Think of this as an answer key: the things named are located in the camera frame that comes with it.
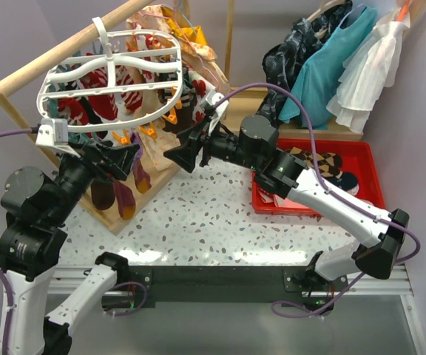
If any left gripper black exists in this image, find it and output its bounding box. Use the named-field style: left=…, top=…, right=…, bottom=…
left=47, top=137, right=140, bottom=223

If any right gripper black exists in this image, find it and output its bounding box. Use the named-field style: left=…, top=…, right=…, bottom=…
left=164, top=112, right=261, bottom=173

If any purple striped sock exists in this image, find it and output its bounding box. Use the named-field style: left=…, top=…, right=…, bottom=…
left=130, top=131, right=152, bottom=194

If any brown sock grey cuff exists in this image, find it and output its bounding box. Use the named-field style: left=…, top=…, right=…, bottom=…
left=90, top=180, right=115, bottom=211

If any white round clip hanger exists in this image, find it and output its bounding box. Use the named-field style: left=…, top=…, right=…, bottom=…
left=36, top=17, right=183, bottom=141

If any brown argyle sock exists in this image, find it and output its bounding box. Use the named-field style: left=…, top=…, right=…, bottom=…
left=290, top=147, right=343, bottom=179

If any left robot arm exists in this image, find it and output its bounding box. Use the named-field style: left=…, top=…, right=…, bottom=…
left=0, top=142, right=140, bottom=354

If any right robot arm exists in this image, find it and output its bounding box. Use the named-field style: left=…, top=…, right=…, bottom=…
left=163, top=115, right=409, bottom=291

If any orange clothespin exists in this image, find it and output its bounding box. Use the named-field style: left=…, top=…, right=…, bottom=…
left=138, top=121, right=158, bottom=140
left=112, top=129, right=132, bottom=146

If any brown striped hanging sock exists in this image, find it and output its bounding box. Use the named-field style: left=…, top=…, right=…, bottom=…
left=163, top=93, right=195, bottom=134

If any floral cream garment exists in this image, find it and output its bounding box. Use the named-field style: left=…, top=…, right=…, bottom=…
left=126, top=4, right=231, bottom=171

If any wooden clothes rack left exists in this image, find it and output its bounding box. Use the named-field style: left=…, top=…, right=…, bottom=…
left=0, top=1, right=190, bottom=235

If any wooden clothes rack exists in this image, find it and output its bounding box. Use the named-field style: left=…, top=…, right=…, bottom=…
left=0, top=1, right=190, bottom=235
left=217, top=0, right=426, bottom=141

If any red white striped sock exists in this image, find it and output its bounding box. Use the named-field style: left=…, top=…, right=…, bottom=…
left=55, top=62, right=151, bottom=123

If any wooden clothes rack right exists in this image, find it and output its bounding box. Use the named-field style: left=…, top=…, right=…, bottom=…
left=217, top=0, right=426, bottom=141

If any dark patterned garment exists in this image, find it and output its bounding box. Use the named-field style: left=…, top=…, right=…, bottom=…
left=257, top=1, right=353, bottom=129

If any teal dress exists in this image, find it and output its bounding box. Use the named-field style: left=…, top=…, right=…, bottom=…
left=291, top=4, right=378, bottom=129

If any navy blue sock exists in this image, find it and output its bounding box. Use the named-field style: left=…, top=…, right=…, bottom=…
left=330, top=172, right=359, bottom=192

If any red plastic tray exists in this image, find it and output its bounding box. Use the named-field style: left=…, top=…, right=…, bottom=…
left=252, top=140, right=385, bottom=217

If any white pleated dress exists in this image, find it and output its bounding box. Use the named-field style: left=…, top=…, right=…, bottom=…
left=326, top=7, right=410, bottom=134

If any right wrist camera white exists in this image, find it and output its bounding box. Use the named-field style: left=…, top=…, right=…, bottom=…
left=200, top=90, right=229, bottom=135

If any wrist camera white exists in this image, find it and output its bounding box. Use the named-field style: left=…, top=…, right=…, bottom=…
left=35, top=118, right=80, bottom=158
left=200, top=90, right=229, bottom=135

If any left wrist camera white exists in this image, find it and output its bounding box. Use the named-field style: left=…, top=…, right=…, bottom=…
left=35, top=118, right=80, bottom=158

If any black mounting rail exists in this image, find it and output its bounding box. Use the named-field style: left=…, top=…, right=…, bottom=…
left=101, top=266, right=348, bottom=311

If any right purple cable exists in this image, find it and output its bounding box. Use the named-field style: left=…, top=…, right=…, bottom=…
left=216, top=83, right=421, bottom=319

